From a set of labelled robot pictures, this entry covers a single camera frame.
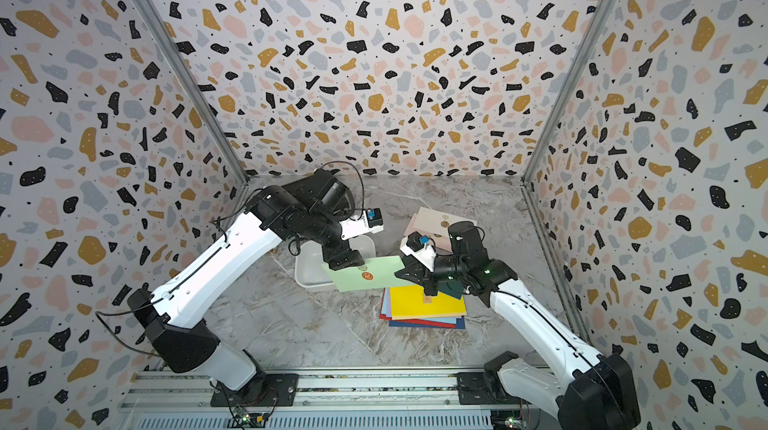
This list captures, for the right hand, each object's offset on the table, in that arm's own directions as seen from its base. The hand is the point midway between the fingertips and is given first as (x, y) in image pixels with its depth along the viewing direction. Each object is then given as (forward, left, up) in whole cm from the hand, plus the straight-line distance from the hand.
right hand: (400, 273), depth 72 cm
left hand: (+4, +9, +6) cm, 12 cm away
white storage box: (+14, +30, -18) cm, 38 cm away
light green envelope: (0, +6, 0) cm, 6 cm away
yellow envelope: (+1, -3, -20) cm, 20 cm away
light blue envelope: (-1, +5, -20) cm, 21 cm away
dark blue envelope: (-4, -17, -22) cm, 28 cm away
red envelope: (-5, -6, -20) cm, 21 cm away
